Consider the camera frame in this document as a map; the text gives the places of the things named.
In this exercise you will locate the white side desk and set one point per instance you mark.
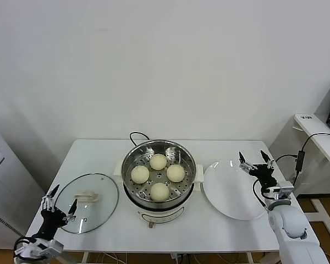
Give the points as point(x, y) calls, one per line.
point(308, 122)

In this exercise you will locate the white round plate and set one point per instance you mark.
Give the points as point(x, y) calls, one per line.
point(231, 198)

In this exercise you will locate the white table leg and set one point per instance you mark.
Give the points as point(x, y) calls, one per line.
point(84, 258)
point(248, 258)

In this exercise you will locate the white electric cooker base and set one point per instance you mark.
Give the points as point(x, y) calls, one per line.
point(159, 215)

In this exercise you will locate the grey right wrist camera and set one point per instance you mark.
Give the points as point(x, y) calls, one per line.
point(283, 191)

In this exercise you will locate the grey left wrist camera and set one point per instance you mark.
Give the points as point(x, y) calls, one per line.
point(48, 246)

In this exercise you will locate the perforated steel steamer basket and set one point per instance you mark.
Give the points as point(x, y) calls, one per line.
point(187, 165)

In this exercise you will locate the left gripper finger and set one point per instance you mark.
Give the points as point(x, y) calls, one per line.
point(48, 202)
point(71, 215)

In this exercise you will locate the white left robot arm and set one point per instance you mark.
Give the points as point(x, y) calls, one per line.
point(67, 258)

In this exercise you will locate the white cabinet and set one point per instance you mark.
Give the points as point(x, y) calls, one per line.
point(5, 187)

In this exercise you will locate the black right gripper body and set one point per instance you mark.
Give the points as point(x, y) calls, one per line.
point(265, 176)

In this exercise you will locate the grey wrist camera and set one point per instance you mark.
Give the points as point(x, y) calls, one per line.
point(283, 191)
point(48, 246)

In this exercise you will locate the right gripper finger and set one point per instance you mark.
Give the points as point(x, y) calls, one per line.
point(244, 165)
point(268, 162)

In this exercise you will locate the white power plug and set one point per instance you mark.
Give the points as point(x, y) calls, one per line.
point(176, 256)

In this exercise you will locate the white steamed baozi bun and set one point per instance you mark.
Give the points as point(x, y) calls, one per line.
point(159, 191)
point(140, 174)
point(175, 173)
point(158, 161)

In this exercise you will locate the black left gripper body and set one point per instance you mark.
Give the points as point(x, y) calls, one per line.
point(51, 220)

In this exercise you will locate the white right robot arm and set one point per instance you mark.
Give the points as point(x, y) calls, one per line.
point(291, 225)

